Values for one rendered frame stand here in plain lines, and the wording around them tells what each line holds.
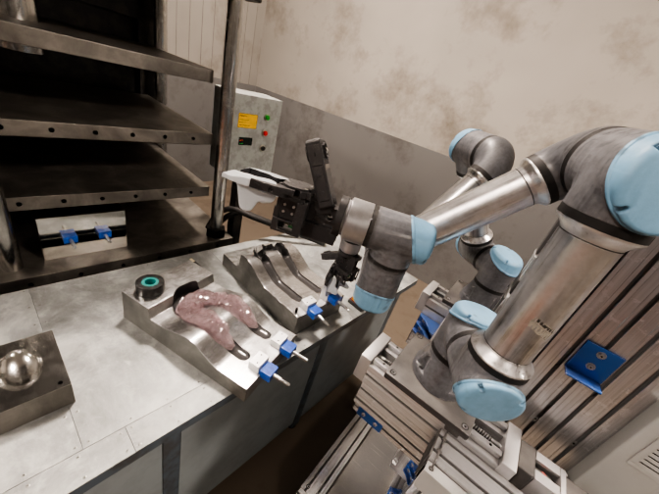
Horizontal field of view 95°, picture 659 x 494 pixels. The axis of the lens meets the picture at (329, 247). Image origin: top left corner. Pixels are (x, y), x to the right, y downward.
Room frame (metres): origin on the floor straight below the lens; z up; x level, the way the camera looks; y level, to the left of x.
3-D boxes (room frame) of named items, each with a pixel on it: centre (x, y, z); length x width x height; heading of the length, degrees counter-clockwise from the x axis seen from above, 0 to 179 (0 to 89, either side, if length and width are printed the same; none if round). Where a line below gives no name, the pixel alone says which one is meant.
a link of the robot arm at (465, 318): (0.59, -0.38, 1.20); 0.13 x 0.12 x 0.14; 176
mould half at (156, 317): (0.72, 0.30, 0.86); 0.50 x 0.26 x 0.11; 72
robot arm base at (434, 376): (0.60, -0.38, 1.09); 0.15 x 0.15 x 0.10
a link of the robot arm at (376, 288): (0.50, -0.11, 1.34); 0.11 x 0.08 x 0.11; 176
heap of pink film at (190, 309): (0.73, 0.29, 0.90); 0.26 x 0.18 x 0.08; 72
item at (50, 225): (1.08, 1.13, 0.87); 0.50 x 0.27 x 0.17; 55
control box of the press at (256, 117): (1.65, 0.61, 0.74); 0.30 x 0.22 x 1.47; 145
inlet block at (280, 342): (0.70, 0.02, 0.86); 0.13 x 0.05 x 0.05; 72
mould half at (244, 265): (1.06, 0.16, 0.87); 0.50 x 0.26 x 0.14; 55
